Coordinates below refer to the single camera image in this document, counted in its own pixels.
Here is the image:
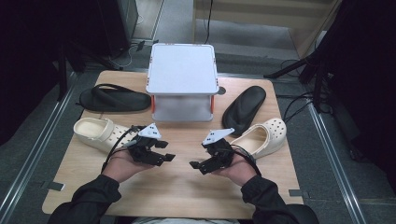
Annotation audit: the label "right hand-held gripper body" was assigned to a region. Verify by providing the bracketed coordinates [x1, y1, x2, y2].
[202, 127, 235, 170]

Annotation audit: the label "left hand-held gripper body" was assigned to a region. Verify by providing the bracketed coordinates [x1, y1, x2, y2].
[127, 122, 165, 167]

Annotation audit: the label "cream clog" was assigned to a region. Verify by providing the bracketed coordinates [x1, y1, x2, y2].
[73, 117, 138, 154]
[237, 118, 288, 160]

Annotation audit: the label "black flip-flop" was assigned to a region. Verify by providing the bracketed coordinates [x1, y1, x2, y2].
[221, 85, 267, 137]
[78, 83, 152, 113]

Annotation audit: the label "white shoe rack orange posts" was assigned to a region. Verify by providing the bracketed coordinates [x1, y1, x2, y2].
[145, 42, 219, 123]

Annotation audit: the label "person's right hand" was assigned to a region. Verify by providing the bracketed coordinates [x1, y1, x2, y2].
[213, 153, 260, 188]

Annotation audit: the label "person's left hand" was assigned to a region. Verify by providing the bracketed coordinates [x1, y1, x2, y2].
[102, 148, 154, 184]

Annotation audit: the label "grey tape strip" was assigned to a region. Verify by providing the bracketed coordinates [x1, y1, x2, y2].
[40, 181, 65, 191]
[289, 189, 311, 199]

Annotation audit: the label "black power plug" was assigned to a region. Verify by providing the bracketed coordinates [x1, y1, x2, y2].
[135, 39, 160, 52]

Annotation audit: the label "black chair part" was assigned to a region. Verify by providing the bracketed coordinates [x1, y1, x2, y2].
[292, 204, 320, 224]

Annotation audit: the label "black stand pole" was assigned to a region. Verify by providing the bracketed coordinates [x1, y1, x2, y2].
[57, 43, 68, 102]

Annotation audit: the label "dark cabinet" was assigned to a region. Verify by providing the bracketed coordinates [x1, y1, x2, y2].
[96, 0, 139, 59]

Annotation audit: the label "black tripod stand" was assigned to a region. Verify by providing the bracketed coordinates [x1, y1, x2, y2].
[263, 46, 331, 113]

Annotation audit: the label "black floor cables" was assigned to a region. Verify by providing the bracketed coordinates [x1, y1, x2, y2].
[276, 59, 316, 124]

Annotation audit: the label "white floor cable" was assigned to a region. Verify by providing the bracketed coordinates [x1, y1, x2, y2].
[108, 43, 138, 70]

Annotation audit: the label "metal floor rail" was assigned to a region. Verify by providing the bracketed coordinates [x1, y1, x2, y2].
[306, 99, 368, 224]
[0, 71, 78, 218]

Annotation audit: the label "black hanging cable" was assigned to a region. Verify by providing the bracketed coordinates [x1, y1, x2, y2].
[204, 0, 215, 45]

